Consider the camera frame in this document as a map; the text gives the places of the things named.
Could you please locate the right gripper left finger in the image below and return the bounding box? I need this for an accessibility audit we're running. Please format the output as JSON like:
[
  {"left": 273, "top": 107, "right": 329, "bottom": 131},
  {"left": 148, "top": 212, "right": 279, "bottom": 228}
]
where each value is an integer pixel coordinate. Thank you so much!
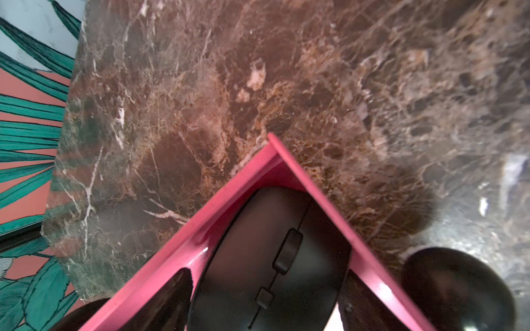
[{"left": 120, "top": 268, "right": 193, "bottom": 331}]

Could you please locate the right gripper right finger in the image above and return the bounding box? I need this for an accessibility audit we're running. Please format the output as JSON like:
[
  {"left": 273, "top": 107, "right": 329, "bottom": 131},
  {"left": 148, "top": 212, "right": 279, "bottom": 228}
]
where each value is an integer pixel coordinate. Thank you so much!
[{"left": 338, "top": 270, "right": 408, "bottom": 331}]

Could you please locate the pink drawer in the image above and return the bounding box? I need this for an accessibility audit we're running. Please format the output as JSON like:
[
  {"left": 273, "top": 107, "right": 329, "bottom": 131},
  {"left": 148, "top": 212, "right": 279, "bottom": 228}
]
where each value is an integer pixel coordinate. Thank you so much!
[{"left": 84, "top": 135, "right": 432, "bottom": 330}]

